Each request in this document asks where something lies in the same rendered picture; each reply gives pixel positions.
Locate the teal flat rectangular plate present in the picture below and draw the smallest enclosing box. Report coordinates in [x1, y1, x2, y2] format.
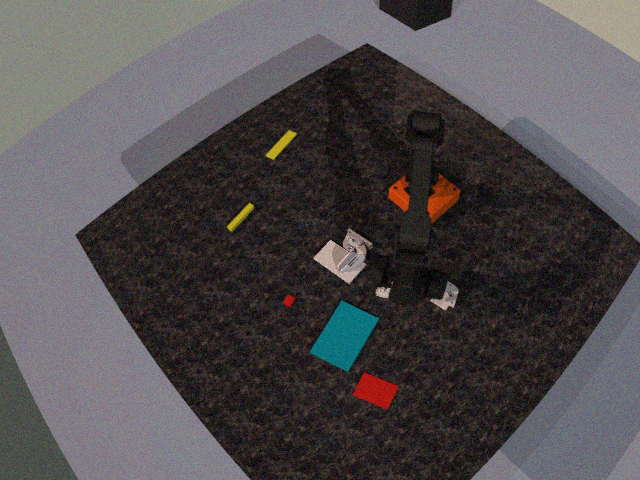
[309, 300, 380, 372]

